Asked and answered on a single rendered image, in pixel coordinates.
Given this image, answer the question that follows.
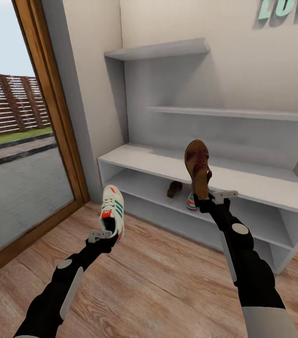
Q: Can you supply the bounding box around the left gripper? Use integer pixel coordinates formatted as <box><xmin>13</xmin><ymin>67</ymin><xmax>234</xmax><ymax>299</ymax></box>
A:
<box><xmin>83</xmin><ymin>234</ymin><xmax>118</xmax><ymax>262</ymax></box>

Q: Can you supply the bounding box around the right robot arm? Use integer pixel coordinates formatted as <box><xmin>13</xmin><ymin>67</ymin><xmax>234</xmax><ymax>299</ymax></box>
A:
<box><xmin>194</xmin><ymin>190</ymin><xmax>298</xmax><ymax>338</ymax></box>

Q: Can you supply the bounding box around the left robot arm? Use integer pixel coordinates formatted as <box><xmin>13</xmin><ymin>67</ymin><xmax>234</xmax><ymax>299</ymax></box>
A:
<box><xmin>13</xmin><ymin>230</ymin><xmax>118</xmax><ymax>338</ymax></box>

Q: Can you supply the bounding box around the gym shoe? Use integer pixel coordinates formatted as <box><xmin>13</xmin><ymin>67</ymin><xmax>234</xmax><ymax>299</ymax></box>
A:
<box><xmin>100</xmin><ymin>184</ymin><xmax>125</xmax><ymax>243</ymax></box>
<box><xmin>187</xmin><ymin>189</ymin><xmax>198</xmax><ymax>210</ymax></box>

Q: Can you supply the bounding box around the sandal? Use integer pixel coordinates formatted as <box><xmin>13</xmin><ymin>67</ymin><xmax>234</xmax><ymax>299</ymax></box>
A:
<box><xmin>185</xmin><ymin>139</ymin><xmax>212</xmax><ymax>200</ymax></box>
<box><xmin>167</xmin><ymin>181</ymin><xmax>183</xmax><ymax>199</ymax></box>

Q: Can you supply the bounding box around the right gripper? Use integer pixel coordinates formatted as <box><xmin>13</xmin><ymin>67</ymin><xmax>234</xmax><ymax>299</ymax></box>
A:
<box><xmin>194</xmin><ymin>193</ymin><xmax>230</xmax><ymax>221</ymax></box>

